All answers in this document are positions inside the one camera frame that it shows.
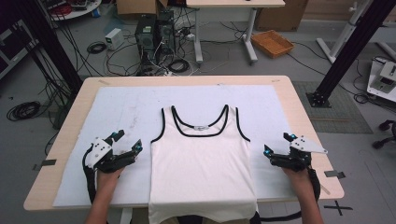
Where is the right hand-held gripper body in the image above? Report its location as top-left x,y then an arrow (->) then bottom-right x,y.
270,135 -> 329,173

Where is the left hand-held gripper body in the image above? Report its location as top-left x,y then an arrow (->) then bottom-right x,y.
84,136 -> 138,175

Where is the white tank top black trim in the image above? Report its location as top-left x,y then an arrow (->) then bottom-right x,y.
148,104 -> 259,224

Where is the person's left hand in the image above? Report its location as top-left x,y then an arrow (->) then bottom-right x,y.
95,165 -> 126,190

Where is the person's right hand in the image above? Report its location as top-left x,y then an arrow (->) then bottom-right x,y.
281,167 -> 313,192

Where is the grey tape strip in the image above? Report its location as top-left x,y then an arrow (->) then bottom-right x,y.
32,159 -> 58,172
323,169 -> 347,180

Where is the grey floor mat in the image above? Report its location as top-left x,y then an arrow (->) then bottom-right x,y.
291,80 -> 374,135

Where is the black tape cross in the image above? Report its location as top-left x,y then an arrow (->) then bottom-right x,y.
323,200 -> 354,217

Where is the white foam mat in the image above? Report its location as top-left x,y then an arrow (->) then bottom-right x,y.
52,84 -> 297,208

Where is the black office chair base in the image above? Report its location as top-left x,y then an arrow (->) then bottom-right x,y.
372,119 -> 396,150

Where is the orange tray on floor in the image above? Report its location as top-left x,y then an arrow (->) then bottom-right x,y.
250,29 -> 295,60

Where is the white power supply box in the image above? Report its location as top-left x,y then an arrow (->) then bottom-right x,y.
104,27 -> 125,51

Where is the large black computer tower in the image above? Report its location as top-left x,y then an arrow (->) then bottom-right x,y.
134,14 -> 158,68

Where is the white metal stand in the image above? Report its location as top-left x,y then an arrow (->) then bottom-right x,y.
316,0 -> 375,64

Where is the white machine on floor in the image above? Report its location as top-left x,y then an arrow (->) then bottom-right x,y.
366,58 -> 396,104

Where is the small black computer tower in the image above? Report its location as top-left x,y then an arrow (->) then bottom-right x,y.
156,10 -> 177,56

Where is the closed cardboard box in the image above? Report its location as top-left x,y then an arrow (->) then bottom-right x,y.
254,0 -> 309,33

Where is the round white table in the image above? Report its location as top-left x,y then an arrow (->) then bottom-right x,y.
39,0 -> 103,22

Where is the dark equipment cabinet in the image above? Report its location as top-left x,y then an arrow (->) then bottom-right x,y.
0,18 -> 40,80

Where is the white desk with metal legs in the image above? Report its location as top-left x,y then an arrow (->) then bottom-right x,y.
185,0 -> 286,65

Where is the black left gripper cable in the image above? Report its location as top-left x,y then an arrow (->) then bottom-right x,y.
81,145 -> 98,205

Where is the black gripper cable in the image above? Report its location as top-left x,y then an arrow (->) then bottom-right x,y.
81,145 -> 98,205
258,167 -> 322,223

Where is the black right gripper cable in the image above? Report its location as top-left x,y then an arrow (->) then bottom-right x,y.
258,167 -> 322,223

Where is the coiled black cable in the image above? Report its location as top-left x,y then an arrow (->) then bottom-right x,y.
86,40 -> 107,55
6,100 -> 42,122
167,58 -> 191,75

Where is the black aluminium frame post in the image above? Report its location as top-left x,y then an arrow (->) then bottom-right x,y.
14,0 -> 84,95
305,0 -> 396,108

